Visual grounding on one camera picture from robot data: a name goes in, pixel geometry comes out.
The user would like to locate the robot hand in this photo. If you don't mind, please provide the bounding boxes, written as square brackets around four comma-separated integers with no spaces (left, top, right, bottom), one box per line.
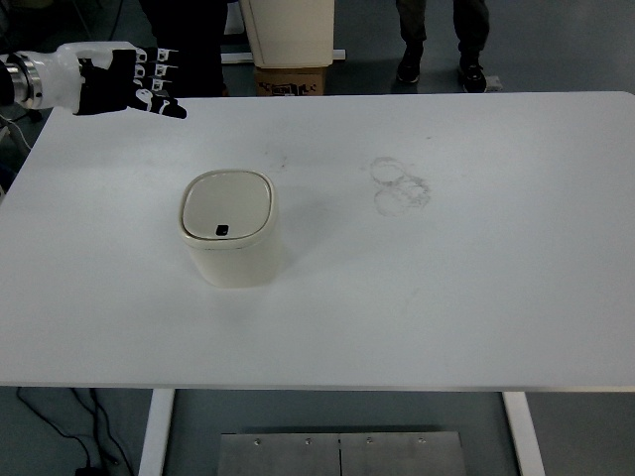
[37,42,189,120]

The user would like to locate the small cream lidded trash bin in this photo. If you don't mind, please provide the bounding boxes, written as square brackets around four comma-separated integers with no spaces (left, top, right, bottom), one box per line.
[178,169,280,289]

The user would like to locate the large cream trash bin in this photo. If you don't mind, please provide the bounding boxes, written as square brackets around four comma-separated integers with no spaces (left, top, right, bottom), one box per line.
[240,0,336,68]

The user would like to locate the person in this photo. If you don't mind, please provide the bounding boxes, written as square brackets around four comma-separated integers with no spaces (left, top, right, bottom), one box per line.
[141,0,229,98]
[395,0,490,94]

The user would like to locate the printed cardboard box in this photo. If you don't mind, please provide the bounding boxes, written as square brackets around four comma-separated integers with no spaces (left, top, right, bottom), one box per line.
[253,64,328,96]

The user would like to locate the white table leg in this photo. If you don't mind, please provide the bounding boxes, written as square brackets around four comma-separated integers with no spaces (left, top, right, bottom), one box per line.
[137,389,176,476]
[501,392,545,476]

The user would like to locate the grey metal plate with screws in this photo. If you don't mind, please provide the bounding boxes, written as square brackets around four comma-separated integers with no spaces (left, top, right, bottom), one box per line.
[218,431,463,476]

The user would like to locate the black floor cable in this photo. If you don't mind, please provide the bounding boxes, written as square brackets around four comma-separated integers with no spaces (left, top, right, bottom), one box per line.
[17,386,133,476]

